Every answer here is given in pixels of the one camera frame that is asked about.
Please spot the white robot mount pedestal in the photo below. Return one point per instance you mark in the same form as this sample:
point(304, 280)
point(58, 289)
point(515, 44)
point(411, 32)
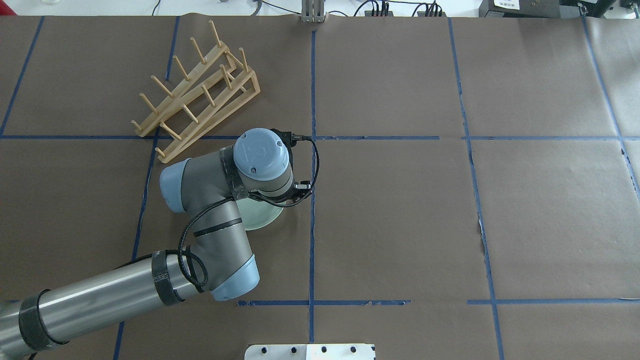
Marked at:
point(311, 351)

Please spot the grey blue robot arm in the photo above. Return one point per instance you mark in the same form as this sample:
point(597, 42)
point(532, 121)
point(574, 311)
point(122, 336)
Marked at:
point(213, 253)

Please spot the aluminium frame post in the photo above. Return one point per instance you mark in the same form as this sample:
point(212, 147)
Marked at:
point(313, 11)

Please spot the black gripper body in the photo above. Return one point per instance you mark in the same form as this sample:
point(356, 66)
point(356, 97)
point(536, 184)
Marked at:
point(276, 202)

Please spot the mint green plate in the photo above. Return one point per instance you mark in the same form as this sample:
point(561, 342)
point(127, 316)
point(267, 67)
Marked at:
point(257, 214)

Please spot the wooden dish rack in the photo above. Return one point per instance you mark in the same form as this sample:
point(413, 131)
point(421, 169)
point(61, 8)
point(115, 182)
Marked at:
point(214, 89)

